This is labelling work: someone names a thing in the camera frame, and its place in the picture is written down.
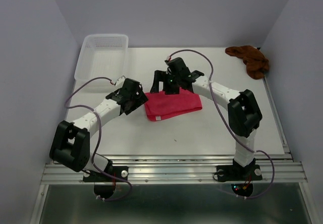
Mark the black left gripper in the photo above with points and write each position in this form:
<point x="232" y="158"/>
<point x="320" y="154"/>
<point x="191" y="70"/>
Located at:
<point x="141" y="99"/>

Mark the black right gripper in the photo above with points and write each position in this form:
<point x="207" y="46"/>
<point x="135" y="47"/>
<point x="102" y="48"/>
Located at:
<point x="161" y="75"/>

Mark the pink microfiber towel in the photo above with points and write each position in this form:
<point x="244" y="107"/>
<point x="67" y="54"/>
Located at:
<point x="161" y="107"/>

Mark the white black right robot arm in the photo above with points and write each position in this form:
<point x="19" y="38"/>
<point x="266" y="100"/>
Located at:
<point x="244" y="114"/>

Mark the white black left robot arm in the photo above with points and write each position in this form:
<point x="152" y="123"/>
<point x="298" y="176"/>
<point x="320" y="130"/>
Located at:
<point x="71" y="143"/>

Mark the white perforated plastic basket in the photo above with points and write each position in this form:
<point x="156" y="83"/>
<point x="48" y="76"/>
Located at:
<point x="102" y="55"/>

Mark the brown crumpled towel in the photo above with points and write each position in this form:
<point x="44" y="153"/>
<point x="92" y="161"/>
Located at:
<point x="257" y="65"/>

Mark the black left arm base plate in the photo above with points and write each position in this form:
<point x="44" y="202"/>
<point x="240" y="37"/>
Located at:
<point x="110" y="182"/>

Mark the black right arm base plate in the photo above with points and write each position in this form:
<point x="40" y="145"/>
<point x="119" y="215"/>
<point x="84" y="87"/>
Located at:
<point x="241" y="178"/>

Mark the aluminium mounting rail frame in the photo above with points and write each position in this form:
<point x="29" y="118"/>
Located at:
<point x="187" y="149"/>

